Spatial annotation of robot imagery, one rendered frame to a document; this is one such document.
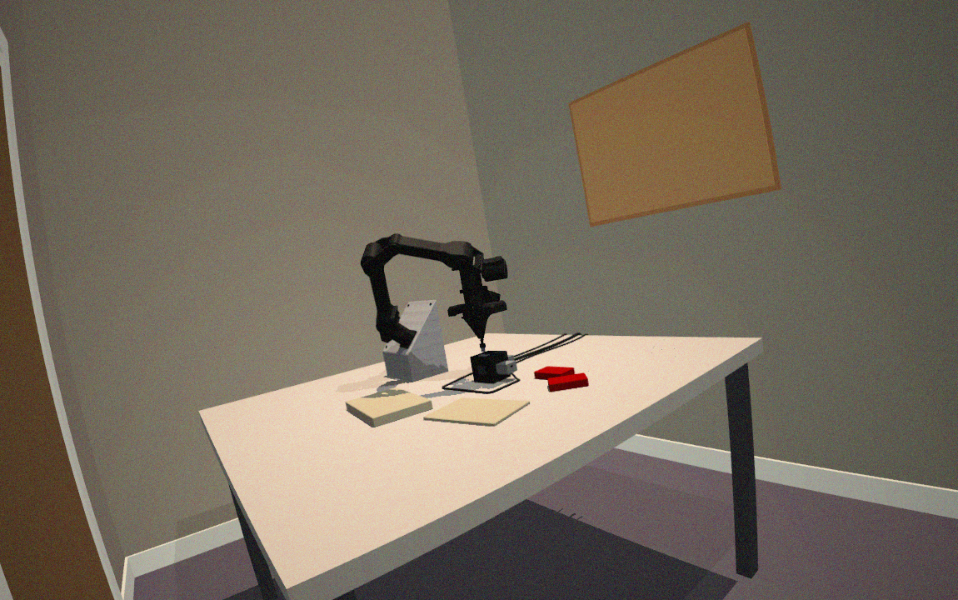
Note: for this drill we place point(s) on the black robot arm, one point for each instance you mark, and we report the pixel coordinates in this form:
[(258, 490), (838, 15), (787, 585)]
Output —
[(457, 255)]

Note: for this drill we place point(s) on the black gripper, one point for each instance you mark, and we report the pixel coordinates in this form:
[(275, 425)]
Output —
[(476, 309)]

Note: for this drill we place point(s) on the red flat rectangular block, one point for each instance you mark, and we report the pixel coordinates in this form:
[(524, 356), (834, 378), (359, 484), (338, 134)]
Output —
[(553, 372), (557, 384)]

